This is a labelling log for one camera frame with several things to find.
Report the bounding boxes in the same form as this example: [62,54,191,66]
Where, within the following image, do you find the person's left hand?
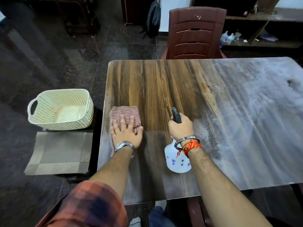
[110,115,144,149]

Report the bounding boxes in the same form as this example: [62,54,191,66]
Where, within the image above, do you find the person's right hand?
[168,113,194,142]

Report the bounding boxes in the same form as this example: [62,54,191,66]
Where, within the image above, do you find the red white checked cloth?
[109,106,142,158]

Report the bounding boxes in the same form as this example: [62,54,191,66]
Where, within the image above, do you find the white floral spray bottle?
[164,107,192,174]

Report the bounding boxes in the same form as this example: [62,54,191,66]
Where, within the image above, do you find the grey woven placemat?
[24,131,93,176]

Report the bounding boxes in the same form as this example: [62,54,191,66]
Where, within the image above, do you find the maroon plastic chair green label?
[186,195,215,227]

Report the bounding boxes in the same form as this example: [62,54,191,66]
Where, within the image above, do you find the maroon plastic chair white marks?
[161,6,228,60]

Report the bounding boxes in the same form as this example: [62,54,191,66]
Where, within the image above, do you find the person's right forearm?
[188,148,273,227]

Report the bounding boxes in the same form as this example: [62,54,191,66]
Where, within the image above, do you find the person's left forearm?
[89,146,134,204]

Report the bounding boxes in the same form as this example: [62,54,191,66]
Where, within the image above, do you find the silver wristwatch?
[114,141,136,152]

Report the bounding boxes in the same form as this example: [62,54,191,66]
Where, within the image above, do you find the silver bangle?
[174,136,200,150]

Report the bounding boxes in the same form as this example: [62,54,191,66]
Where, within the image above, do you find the dark wooden stool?
[56,107,104,185]

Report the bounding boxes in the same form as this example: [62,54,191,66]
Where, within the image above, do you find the orange plaid shirt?
[35,181,129,227]

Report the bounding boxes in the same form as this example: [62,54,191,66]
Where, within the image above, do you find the cream plastic basket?
[27,89,94,131]

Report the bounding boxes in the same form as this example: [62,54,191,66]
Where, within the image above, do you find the blue jeans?
[148,206,177,227]

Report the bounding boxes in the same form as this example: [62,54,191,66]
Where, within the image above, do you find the black backpack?
[142,1,161,38]

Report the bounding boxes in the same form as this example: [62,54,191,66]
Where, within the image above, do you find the maroon refrigerator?
[120,0,157,25]

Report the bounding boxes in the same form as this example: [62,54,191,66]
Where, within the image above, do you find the white paper sheet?
[258,29,279,42]

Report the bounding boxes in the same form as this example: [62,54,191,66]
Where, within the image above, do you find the wooden television unit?
[190,0,303,49]

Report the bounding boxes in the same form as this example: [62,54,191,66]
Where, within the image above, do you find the orange thread bracelet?
[176,139,203,159]

